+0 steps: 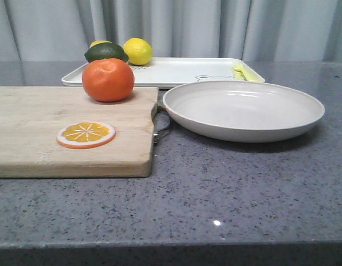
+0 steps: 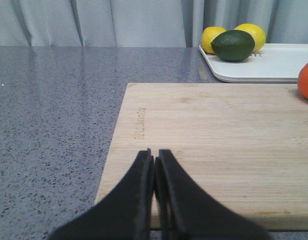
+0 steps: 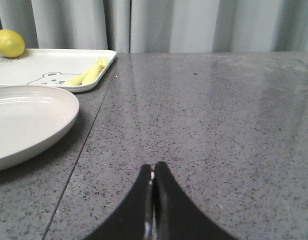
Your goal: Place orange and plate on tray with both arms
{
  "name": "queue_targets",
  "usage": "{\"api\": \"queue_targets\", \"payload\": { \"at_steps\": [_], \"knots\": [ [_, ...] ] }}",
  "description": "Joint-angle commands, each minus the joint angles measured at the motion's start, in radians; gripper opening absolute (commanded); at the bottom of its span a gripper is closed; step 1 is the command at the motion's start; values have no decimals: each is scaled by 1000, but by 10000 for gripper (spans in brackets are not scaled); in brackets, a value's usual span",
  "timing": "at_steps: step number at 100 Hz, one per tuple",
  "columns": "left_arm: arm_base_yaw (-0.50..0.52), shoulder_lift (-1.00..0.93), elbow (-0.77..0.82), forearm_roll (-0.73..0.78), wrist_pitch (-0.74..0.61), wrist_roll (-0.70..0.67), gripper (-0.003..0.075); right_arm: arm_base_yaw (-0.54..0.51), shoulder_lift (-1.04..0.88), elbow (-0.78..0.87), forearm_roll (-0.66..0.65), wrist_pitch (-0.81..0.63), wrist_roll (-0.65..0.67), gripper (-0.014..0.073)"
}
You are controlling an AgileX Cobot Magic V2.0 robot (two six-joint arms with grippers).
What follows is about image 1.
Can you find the orange mandarin fruit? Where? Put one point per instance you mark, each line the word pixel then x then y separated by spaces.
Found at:
pixel 108 80

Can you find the green lime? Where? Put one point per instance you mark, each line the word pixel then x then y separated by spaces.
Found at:
pixel 106 51

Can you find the yellow lemon behind lime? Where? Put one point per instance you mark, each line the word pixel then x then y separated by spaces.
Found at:
pixel 96 42

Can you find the yellow plastic fork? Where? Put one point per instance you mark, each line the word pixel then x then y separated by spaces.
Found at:
pixel 242 72

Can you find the orange slice disc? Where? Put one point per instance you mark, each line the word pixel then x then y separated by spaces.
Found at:
pixel 85 135

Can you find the wooden cutting board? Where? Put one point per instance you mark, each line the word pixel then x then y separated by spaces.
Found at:
pixel 50 132

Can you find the beige round plate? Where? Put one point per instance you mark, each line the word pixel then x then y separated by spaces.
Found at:
pixel 243 111

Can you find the metal cutting board handle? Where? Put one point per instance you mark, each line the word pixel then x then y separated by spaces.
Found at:
pixel 162 122

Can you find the grey curtain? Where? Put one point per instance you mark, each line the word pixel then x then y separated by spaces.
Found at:
pixel 277 31

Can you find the white rectangular tray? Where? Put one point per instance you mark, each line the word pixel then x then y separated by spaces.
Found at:
pixel 169 72

